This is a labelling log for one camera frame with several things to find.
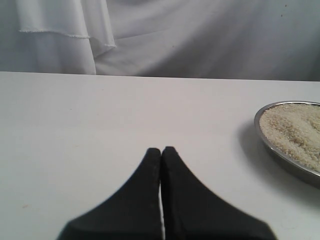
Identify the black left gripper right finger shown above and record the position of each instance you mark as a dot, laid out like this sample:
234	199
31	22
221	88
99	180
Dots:
193	212

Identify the white fabric backdrop curtain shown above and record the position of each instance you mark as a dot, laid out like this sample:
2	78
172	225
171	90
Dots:
216	39

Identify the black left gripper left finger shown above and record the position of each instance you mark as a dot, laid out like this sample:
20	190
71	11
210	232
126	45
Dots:
131	213

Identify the steel plate of rice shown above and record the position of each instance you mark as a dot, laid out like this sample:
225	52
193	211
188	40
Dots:
290	131

